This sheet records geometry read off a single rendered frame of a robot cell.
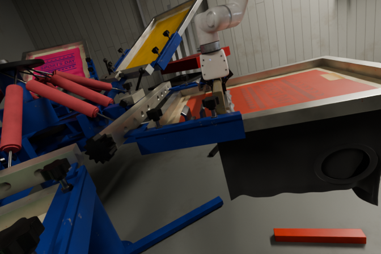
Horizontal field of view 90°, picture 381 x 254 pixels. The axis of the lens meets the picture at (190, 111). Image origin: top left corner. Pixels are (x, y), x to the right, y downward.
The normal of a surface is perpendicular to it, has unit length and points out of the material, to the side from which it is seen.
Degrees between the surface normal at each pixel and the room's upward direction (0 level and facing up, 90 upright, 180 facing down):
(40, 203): 90
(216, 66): 92
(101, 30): 90
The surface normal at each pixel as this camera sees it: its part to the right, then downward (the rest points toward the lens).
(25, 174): 0.37, 0.20
